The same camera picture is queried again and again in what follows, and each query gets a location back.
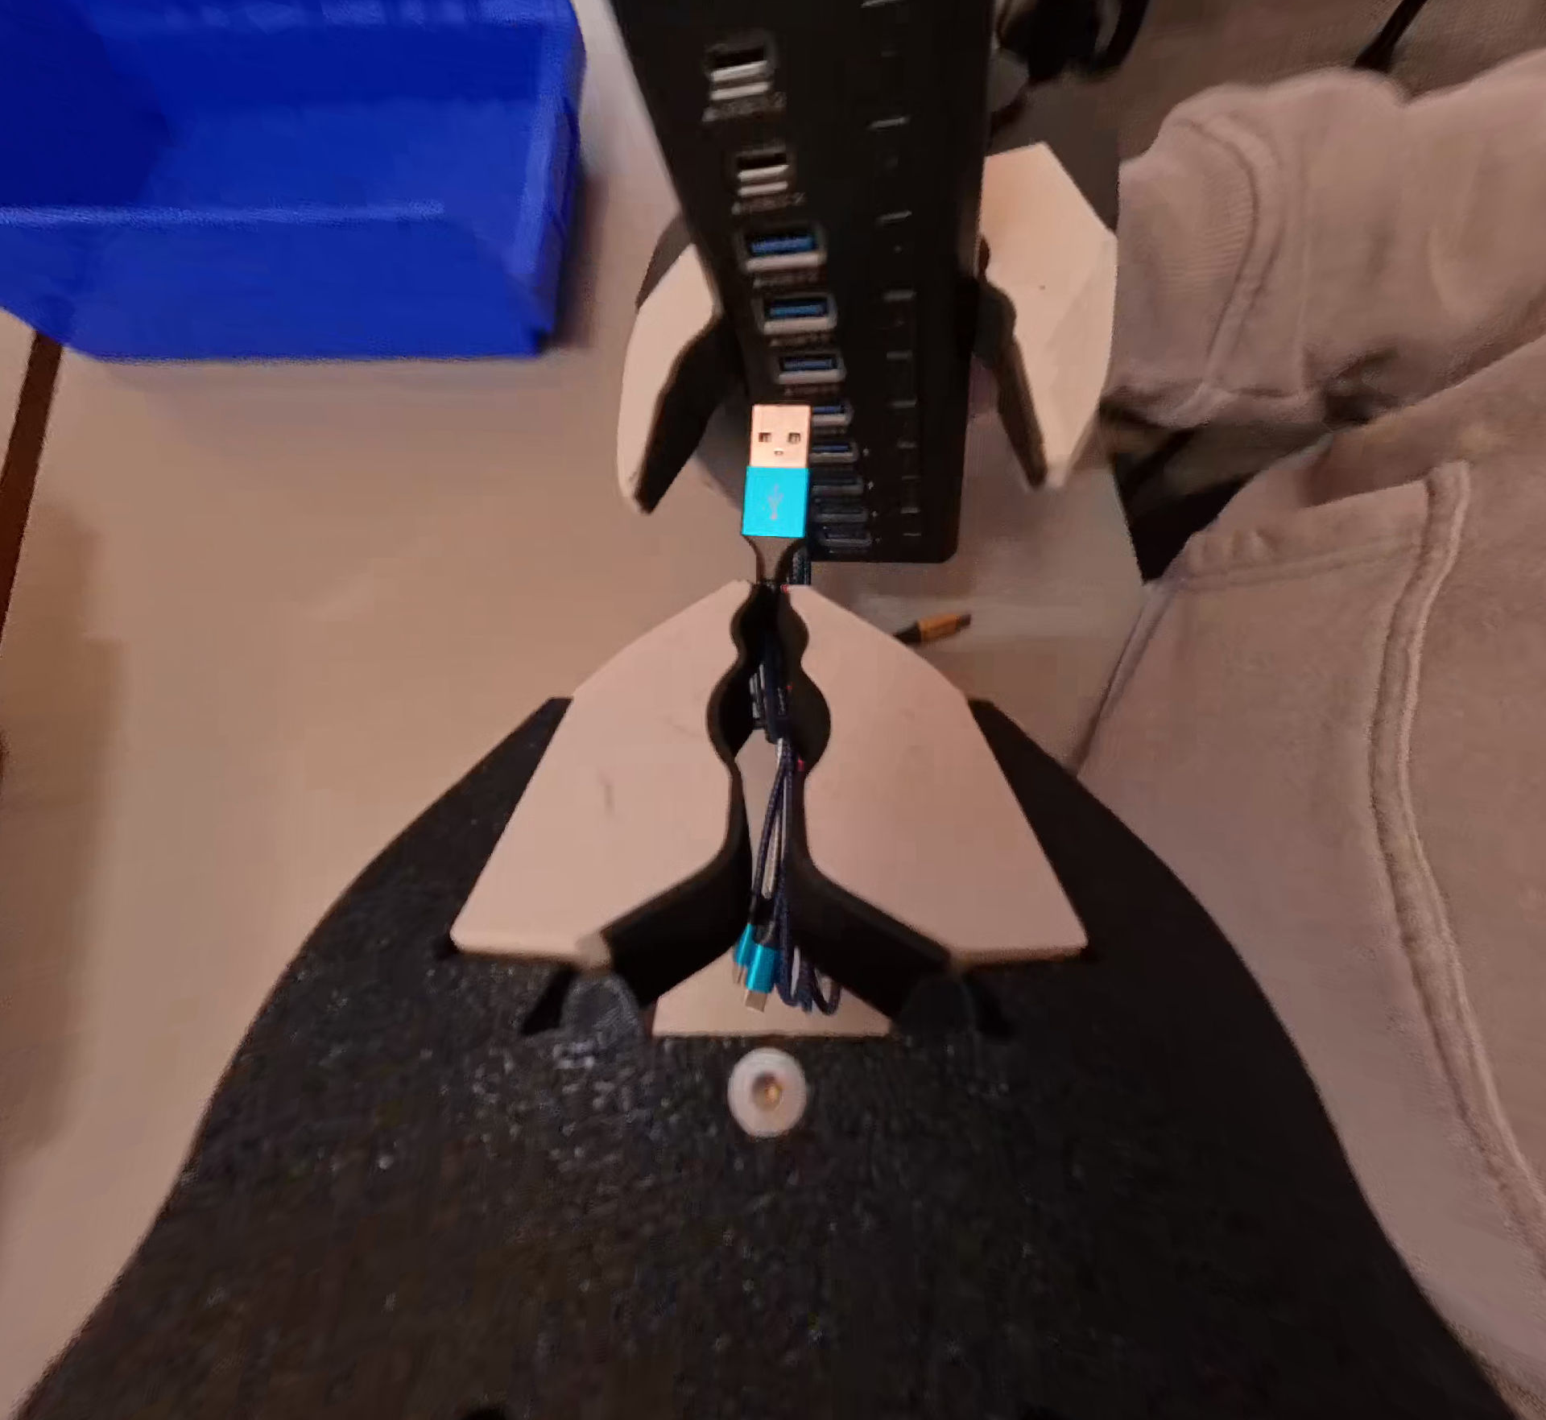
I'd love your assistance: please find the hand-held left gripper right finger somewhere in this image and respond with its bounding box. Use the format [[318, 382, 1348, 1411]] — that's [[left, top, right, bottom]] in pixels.
[[784, 588, 1088, 1018]]

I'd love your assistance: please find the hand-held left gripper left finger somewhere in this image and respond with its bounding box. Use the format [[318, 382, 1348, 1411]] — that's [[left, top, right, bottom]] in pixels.
[[450, 582, 758, 1007]]

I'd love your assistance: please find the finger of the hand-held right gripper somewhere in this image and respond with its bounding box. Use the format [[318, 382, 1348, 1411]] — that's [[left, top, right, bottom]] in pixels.
[[971, 144, 1120, 493], [615, 231, 753, 517]]

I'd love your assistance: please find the blue braided usb cable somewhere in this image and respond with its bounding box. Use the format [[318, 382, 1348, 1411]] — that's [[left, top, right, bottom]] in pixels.
[[724, 405, 972, 1017]]

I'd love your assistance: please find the person's right forearm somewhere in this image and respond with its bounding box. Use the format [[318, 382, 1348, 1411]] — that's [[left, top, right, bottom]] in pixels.
[[1093, 56, 1546, 457]]

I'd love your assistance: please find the person's beige hoodie torso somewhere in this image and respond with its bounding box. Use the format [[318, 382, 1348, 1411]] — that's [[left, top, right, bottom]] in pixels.
[[1072, 333, 1546, 1420]]

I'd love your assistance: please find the blue plastic bin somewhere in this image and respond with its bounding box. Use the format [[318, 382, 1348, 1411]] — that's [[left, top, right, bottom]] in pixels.
[[0, 0, 588, 363]]

